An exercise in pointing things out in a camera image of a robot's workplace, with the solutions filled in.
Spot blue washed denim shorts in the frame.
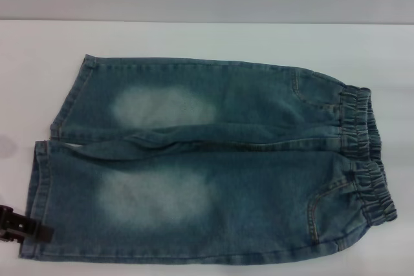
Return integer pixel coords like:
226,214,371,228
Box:
17,53,398,257

